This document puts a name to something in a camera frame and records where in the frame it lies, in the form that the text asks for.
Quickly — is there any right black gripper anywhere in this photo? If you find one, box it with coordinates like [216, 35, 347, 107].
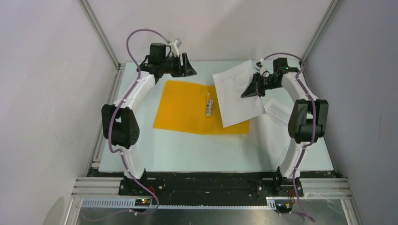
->
[241, 72, 282, 98]

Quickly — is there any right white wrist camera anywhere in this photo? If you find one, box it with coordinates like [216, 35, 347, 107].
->
[255, 59, 268, 77]

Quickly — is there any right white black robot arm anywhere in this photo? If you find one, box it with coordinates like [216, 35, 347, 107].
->
[241, 58, 329, 197]

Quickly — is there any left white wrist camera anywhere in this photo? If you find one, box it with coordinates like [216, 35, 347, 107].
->
[168, 38, 182, 57]

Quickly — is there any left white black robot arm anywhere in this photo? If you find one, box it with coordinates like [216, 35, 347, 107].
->
[101, 39, 197, 195]

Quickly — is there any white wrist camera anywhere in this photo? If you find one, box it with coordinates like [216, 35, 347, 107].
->
[255, 59, 268, 77]
[168, 38, 182, 57]

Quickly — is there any left aluminium corner post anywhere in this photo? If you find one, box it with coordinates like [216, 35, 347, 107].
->
[78, 0, 121, 69]

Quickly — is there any metal folder clip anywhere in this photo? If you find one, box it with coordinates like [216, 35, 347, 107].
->
[206, 92, 214, 117]

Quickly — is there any aluminium frame rail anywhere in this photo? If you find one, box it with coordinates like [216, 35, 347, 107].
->
[62, 177, 363, 225]

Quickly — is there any clear plastic sleeve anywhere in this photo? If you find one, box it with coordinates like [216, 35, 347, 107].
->
[248, 114, 290, 159]

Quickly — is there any left controller board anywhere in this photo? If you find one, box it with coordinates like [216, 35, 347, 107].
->
[134, 198, 152, 207]

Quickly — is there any right controller board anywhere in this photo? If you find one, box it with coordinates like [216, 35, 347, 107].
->
[275, 203, 293, 215]

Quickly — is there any right aluminium corner post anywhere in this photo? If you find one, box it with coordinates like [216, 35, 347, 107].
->
[300, 0, 343, 66]

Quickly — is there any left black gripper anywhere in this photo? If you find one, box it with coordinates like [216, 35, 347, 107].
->
[160, 52, 196, 77]

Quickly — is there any orange file folder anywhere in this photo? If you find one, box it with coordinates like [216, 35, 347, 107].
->
[153, 80, 250, 135]

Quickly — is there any aluminium corner post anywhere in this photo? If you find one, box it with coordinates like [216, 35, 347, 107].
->
[78, 0, 121, 69]
[300, 0, 343, 66]

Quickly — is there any white paper sheet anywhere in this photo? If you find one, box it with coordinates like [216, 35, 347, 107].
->
[213, 60, 265, 127]

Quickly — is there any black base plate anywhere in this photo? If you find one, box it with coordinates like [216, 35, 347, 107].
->
[86, 170, 338, 206]

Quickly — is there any controller board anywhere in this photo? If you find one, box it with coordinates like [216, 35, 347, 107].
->
[134, 198, 152, 207]
[275, 203, 293, 215]

